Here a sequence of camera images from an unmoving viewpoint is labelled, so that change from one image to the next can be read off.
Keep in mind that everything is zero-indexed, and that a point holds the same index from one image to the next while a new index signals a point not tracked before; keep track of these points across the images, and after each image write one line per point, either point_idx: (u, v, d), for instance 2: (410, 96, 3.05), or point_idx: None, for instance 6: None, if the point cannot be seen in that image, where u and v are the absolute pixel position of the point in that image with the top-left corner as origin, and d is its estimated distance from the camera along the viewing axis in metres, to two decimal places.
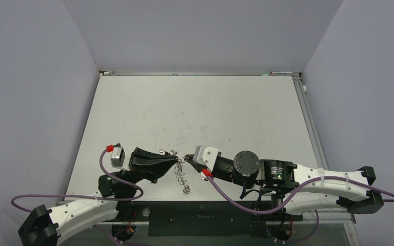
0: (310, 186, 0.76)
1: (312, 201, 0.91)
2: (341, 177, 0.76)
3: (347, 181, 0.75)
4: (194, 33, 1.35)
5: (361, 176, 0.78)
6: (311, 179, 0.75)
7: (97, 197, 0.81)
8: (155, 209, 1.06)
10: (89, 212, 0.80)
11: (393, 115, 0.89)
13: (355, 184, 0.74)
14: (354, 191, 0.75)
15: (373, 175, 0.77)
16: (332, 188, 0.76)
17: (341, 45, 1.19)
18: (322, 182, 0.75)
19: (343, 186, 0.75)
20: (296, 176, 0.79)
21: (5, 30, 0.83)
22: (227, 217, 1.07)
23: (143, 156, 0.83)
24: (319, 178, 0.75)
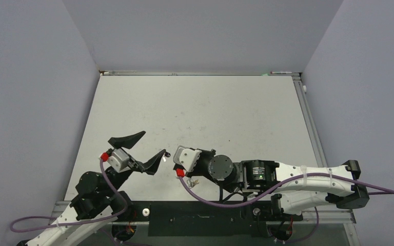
0: (292, 185, 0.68)
1: (304, 200, 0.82)
2: (323, 172, 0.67)
3: (330, 177, 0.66)
4: (197, 30, 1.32)
5: (346, 170, 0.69)
6: (291, 178, 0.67)
7: (58, 223, 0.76)
8: (155, 209, 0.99)
10: (62, 237, 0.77)
11: None
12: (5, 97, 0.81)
13: (338, 178, 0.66)
14: (339, 186, 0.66)
15: (360, 169, 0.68)
16: (316, 185, 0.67)
17: (346, 41, 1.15)
18: (305, 180, 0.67)
19: (327, 183, 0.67)
20: (279, 176, 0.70)
21: (11, 37, 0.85)
22: (226, 217, 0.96)
23: (119, 141, 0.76)
24: (301, 176, 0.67)
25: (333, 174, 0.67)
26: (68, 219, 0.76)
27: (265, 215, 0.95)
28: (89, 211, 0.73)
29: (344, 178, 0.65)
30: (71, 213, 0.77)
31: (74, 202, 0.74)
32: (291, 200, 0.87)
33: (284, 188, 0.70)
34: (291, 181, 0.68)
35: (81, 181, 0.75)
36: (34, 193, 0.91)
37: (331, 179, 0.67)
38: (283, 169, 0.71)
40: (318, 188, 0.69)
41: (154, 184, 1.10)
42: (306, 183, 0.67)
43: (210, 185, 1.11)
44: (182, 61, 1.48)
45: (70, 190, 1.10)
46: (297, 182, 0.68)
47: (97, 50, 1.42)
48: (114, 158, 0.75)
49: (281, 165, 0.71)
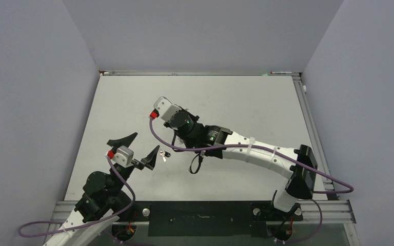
0: (236, 151, 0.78)
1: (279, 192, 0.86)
2: (268, 148, 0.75)
3: (272, 152, 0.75)
4: (196, 30, 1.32)
5: (293, 152, 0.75)
6: (236, 144, 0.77)
7: (65, 228, 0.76)
8: (156, 209, 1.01)
10: (69, 241, 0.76)
11: None
12: (6, 97, 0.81)
13: (279, 155, 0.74)
14: (279, 163, 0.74)
15: (309, 154, 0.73)
16: (258, 157, 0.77)
17: (346, 41, 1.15)
18: (249, 150, 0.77)
19: (269, 158, 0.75)
20: (228, 140, 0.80)
21: (12, 38, 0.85)
22: (227, 217, 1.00)
23: (116, 143, 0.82)
24: (247, 145, 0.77)
25: (276, 151, 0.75)
26: (75, 223, 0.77)
27: (266, 215, 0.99)
28: (94, 212, 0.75)
29: (284, 156, 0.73)
30: (77, 217, 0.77)
31: (79, 205, 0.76)
32: (277, 193, 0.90)
33: (230, 154, 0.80)
34: (237, 148, 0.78)
35: (89, 182, 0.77)
36: (34, 192, 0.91)
37: (274, 155, 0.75)
38: (235, 138, 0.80)
40: (262, 161, 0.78)
41: (154, 185, 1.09)
42: (248, 152, 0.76)
43: (211, 186, 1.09)
44: (182, 61, 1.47)
45: (70, 190, 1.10)
46: (241, 150, 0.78)
47: (97, 50, 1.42)
48: (119, 155, 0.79)
49: (235, 134, 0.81)
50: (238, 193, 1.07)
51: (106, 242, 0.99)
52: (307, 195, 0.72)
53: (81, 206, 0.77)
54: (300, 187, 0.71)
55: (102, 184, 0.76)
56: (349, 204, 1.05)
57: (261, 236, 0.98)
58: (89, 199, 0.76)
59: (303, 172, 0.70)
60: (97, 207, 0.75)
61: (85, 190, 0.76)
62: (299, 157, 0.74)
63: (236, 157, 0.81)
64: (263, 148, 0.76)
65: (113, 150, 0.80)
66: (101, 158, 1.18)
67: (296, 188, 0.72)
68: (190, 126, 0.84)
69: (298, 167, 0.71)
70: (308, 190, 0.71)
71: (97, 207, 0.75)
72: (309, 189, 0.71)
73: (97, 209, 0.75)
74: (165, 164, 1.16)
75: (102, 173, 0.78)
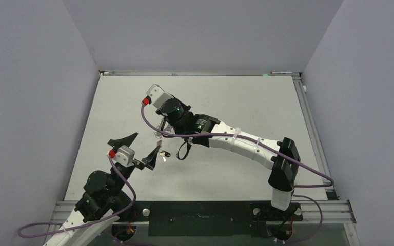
0: (222, 140, 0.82)
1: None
2: (252, 138, 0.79)
3: (255, 143, 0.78)
4: (196, 30, 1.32)
5: (276, 144, 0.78)
6: (221, 133, 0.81)
7: (66, 227, 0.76)
8: (156, 209, 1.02)
10: (70, 241, 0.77)
11: None
12: (5, 97, 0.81)
13: (262, 145, 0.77)
14: (262, 154, 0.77)
15: (291, 146, 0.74)
16: (242, 146, 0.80)
17: (346, 41, 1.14)
18: (233, 139, 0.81)
19: (253, 147, 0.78)
20: (215, 129, 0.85)
21: (11, 38, 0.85)
22: (227, 218, 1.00)
23: (116, 143, 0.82)
24: (231, 135, 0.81)
25: (259, 142, 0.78)
26: (75, 223, 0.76)
27: (266, 215, 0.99)
28: (94, 212, 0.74)
29: (267, 146, 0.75)
30: (77, 217, 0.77)
31: (79, 205, 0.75)
32: None
33: (216, 142, 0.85)
34: (222, 137, 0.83)
35: (89, 181, 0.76)
36: (35, 192, 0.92)
37: (257, 146, 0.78)
38: (221, 127, 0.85)
40: (246, 151, 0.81)
41: (154, 184, 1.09)
42: (233, 141, 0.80)
43: (211, 186, 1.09)
44: (182, 60, 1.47)
45: (70, 190, 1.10)
46: (226, 139, 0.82)
47: (97, 50, 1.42)
48: (120, 154, 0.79)
49: (222, 123, 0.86)
50: (238, 193, 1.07)
51: (106, 242, 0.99)
52: (287, 186, 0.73)
53: (81, 206, 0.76)
54: (280, 178, 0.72)
55: (103, 183, 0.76)
56: (348, 204, 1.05)
57: (261, 236, 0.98)
58: (89, 199, 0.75)
59: (283, 164, 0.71)
60: (98, 206, 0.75)
61: (85, 189, 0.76)
62: (281, 149, 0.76)
63: (222, 145, 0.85)
64: (247, 138, 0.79)
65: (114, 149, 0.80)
66: (101, 158, 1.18)
67: (276, 179, 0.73)
68: (179, 113, 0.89)
69: (279, 159, 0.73)
70: (288, 182, 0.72)
71: (97, 207, 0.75)
72: (289, 181, 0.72)
73: (98, 209, 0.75)
74: (165, 164, 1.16)
75: (102, 172, 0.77)
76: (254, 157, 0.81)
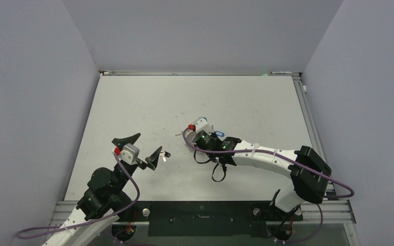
0: (242, 156, 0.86)
1: (286, 192, 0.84)
2: (269, 150, 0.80)
3: (273, 155, 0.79)
4: (196, 31, 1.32)
5: (294, 154, 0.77)
6: (241, 149, 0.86)
7: (67, 226, 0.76)
8: (156, 209, 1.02)
10: (70, 241, 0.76)
11: None
12: (5, 98, 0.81)
13: (279, 157, 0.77)
14: (279, 164, 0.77)
15: (308, 152, 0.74)
16: (261, 159, 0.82)
17: (346, 41, 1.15)
18: (253, 154, 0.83)
19: (270, 160, 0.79)
20: (237, 147, 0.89)
21: (11, 39, 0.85)
22: (227, 218, 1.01)
23: (120, 143, 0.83)
24: (250, 149, 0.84)
25: (277, 153, 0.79)
26: (76, 221, 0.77)
27: (265, 215, 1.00)
28: (96, 210, 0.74)
29: (284, 157, 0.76)
30: (79, 215, 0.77)
31: (81, 202, 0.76)
32: (280, 193, 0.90)
33: (240, 159, 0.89)
34: (243, 153, 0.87)
35: (93, 179, 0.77)
36: (35, 192, 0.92)
37: (274, 157, 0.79)
38: (243, 144, 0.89)
40: (265, 164, 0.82)
41: (154, 185, 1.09)
42: (252, 155, 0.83)
43: (211, 186, 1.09)
44: (182, 61, 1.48)
45: (70, 190, 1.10)
46: (247, 154, 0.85)
47: (97, 50, 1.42)
48: (125, 151, 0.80)
49: (243, 141, 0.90)
50: (238, 194, 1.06)
51: (106, 243, 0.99)
52: (312, 193, 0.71)
53: (83, 204, 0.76)
54: (303, 186, 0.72)
55: (107, 181, 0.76)
56: (349, 204, 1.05)
57: (261, 235, 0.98)
58: (92, 197, 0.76)
59: (300, 171, 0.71)
60: (100, 204, 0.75)
61: (89, 187, 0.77)
62: (298, 158, 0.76)
63: (246, 161, 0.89)
64: (265, 151, 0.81)
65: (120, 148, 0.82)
66: (102, 158, 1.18)
67: (301, 188, 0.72)
68: (206, 140, 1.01)
69: (295, 166, 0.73)
70: (311, 189, 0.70)
71: (100, 205, 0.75)
72: (312, 188, 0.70)
73: (100, 207, 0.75)
74: (165, 164, 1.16)
75: (107, 169, 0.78)
76: (273, 168, 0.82)
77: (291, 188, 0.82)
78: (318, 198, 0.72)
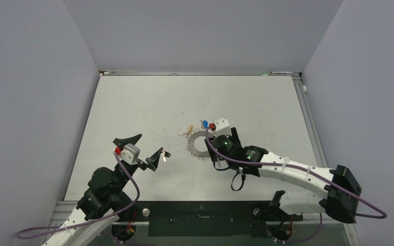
0: (270, 170, 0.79)
1: (300, 201, 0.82)
2: (302, 167, 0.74)
3: (307, 171, 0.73)
4: (196, 30, 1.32)
5: (329, 173, 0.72)
6: (270, 162, 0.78)
7: (67, 226, 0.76)
8: (156, 210, 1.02)
10: (70, 241, 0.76)
11: None
12: (5, 97, 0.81)
13: (314, 176, 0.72)
14: (314, 183, 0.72)
15: (346, 175, 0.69)
16: (293, 176, 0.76)
17: (346, 41, 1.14)
18: (283, 169, 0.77)
19: (303, 177, 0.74)
20: (264, 158, 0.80)
21: (10, 38, 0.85)
22: (227, 218, 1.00)
23: (120, 143, 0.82)
24: (281, 164, 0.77)
25: (311, 170, 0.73)
26: (76, 221, 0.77)
27: (266, 215, 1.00)
28: (96, 210, 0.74)
29: (320, 177, 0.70)
30: (79, 215, 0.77)
31: (81, 202, 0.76)
32: (289, 198, 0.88)
33: (266, 171, 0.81)
34: (272, 167, 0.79)
35: (94, 179, 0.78)
36: (34, 192, 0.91)
37: (308, 175, 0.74)
38: (270, 156, 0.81)
40: (296, 180, 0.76)
41: (154, 185, 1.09)
42: (283, 170, 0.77)
43: (211, 186, 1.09)
44: (182, 61, 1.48)
45: (70, 190, 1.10)
46: (276, 168, 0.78)
47: (97, 50, 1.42)
48: (125, 151, 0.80)
49: (271, 152, 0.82)
50: (238, 194, 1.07)
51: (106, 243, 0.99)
52: (348, 217, 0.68)
53: (83, 204, 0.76)
54: (338, 208, 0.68)
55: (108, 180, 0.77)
56: None
57: (261, 235, 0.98)
58: (91, 197, 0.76)
59: (339, 193, 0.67)
60: (100, 204, 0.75)
61: (89, 187, 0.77)
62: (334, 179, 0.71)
63: (272, 175, 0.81)
64: (297, 166, 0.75)
65: (120, 146, 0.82)
66: (102, 158, 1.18)
67: (332, 209, 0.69)
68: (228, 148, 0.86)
69: (332, 187, 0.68)
70: (348, 212, 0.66)
71: (99, 205, 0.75)
72: (349, 212, 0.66)
73: (100, 207, 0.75)
74: (165, 164, 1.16)
75: (108, 169, 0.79)
76: (303, 185, 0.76)
77: (309, 200, 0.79)
78: (352, 221, 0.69)
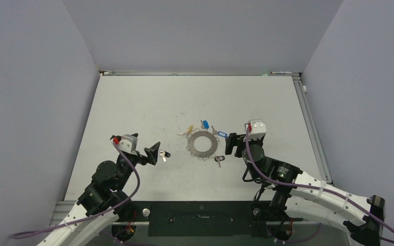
0: (306, 192, 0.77)
1: (317, 213, 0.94)
2: (341, 193, 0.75)
3: (346, 199, 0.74)
4: (196, 31, 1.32)
5: (366, 202, 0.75)
6: (308, 186, 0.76)
7: (67, 222, 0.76)
8: (156, 210, 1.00)
10: (70, 237, 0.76)
11: None
12: (5, 97, 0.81)
13: (353, 204, 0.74)
14: (351, 211, 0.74)
15: (382, 205, 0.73)
16: (330, 201, 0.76)
17: (346, 42, 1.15)
18: (320, 193, 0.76)
19: (341, 204, 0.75)
20: (298, 179, 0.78)
21: (10, 38, 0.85)
22: (227, 218, 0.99)
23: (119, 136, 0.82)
24: (319, 188, 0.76)
25: (349, 198, 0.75)
26: (76, 217, 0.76)
27: (266, 215, 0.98)
28: (97, 206, 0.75)
29: (359, 206, 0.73)
30: (79, 211, 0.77)
31: (82, 198, 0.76)
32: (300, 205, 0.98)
33: (299, 192, 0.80)
34: (307, 189, 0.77)
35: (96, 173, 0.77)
36: (34, 192, 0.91)
37: (345, 202, 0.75)
38: (304, 177, 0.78)
40: (331, 205, 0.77)
41: (154, 185, 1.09)
42: (320, 195, 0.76)
43: (211, 186, 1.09)
44: (182, 61, 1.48)
45: (70, 190, 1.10)
46: (312, 191, 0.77)
47: (97, 50, 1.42)
48: (124, 141, 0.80)
49: (305, 172, 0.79)
50: (238, 193, 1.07)
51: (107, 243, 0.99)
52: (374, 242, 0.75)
53: (84, 199, 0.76)
54: (369, 236, 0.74)
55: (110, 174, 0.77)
56: None
57: (261, 235, 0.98)
58: (93, 192, 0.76)
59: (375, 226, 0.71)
60: (101, 200, 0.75)
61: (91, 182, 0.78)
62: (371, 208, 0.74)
63: (303, 196, 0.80)
64: (336, 193, 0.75)
65: (119, 137, 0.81)
66: (102, 158, 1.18)
67: (362, 235, 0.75)
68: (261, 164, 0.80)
69: (371, 219, 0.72)
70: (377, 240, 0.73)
71: (101, 200, 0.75)
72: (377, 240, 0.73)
73: (101, 203, 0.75)
74: (165, 164, 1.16)
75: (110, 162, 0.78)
76: (335, 209, 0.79)
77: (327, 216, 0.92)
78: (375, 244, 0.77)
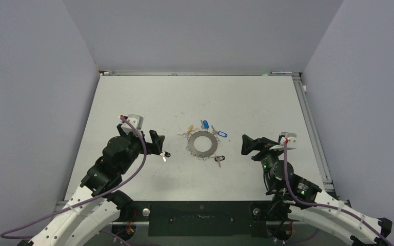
0: (324, 211, 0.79)
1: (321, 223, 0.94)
2: (357, 215, 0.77)
3: (360, 221, 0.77)
4: (196, 31, 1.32)
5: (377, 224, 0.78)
6: (328, 205, 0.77)
7: (72, 205, 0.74)
8: (156, 210, 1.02)
10: (75, 220, 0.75)
11: None
12: (5, 98, 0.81)
13: (367, 225, 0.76)
14: (365, 232, 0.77)
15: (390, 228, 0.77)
16: (346, 221, 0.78)
17: (346, 41, 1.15)
18: (338, 213, 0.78)
19: (356, 225, 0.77)
20: (317, 198, 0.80)
21: (10, 38, 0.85)
22: (227, 217, 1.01)
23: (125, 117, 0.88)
24: (338, 208, 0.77)
25: (363, 220, 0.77)
26: (81, 199, 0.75)
27: (265, 215, 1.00)
28: (104, 185, 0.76)
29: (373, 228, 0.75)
30: (83, 193, 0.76)
31: (86, 180, 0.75)
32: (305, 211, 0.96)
33: (315, 209, 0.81)
34: (325, 208, 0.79)
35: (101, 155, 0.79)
36: (34, 192, 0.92)
37: (360, 223, 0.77)
38: (323, 196, 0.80)
40: (345, 224, 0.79)
41: (154, 185, 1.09)
42: (338, 215, 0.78)
43: (211, 186, 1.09)
44: (182, 61, 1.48)
45: (70, 190, 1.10)
46: (330, 210, 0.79)
47: (97, 50, 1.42)
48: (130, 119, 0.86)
49: (323, 191, 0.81)
50: (238, 194, 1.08)
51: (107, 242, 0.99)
52: None
53: (87, 181, 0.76)
54: None
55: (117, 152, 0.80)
56: (348, 204, 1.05)
57: (261, 235, 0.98)
58: (97, 172, 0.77)
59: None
60: (107, 179, 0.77)
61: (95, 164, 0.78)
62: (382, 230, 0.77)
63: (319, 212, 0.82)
64: (354, 214, 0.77)
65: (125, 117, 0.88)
66: None
67: None
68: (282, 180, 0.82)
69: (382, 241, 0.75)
70: None
71: (107, 180, 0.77)
72: None
73: (107, 182, 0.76)
74: (165, 164, 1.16)
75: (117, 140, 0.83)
76: (348, 228, 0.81)
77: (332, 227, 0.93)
78: None
